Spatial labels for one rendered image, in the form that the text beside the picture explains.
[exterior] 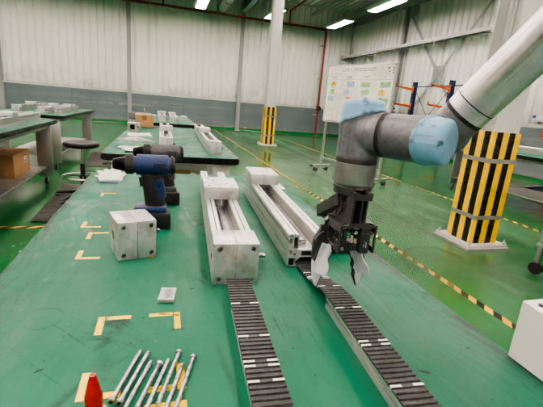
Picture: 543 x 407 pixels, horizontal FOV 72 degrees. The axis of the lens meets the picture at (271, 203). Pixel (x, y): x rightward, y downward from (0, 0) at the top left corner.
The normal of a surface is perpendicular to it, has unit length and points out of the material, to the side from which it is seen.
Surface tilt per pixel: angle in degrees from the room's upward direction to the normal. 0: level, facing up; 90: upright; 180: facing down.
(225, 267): 90
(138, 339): 0
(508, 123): 90
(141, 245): 90
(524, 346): 90
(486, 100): 106
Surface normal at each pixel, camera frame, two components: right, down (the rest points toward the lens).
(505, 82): -0.43, 0.46
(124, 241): 0.55, 0.26
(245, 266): 0.21, 0.26
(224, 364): 0.08, -0.96
